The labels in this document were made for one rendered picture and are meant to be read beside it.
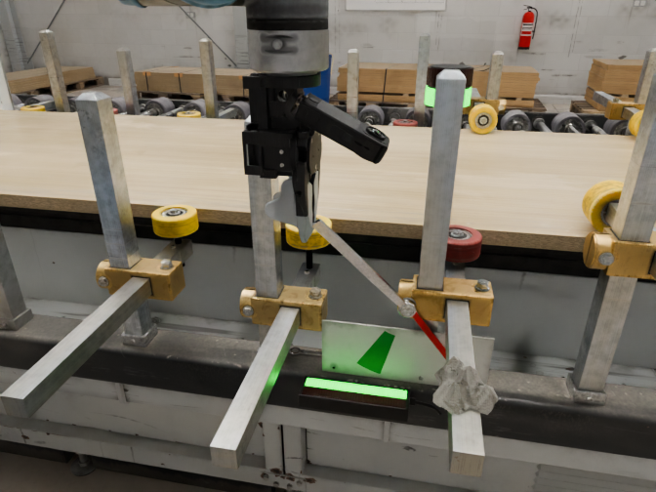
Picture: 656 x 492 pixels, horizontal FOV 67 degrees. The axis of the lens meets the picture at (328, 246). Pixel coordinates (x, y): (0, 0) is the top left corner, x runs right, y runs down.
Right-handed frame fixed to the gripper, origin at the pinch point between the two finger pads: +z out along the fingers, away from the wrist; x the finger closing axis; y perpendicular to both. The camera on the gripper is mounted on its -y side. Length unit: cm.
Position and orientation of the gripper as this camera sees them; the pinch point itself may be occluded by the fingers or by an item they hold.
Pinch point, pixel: (309, 232)
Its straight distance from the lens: 65.6
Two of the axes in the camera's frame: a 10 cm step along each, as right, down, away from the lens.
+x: -1.9, 4.2, -8.9
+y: -9.8, -0.8, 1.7
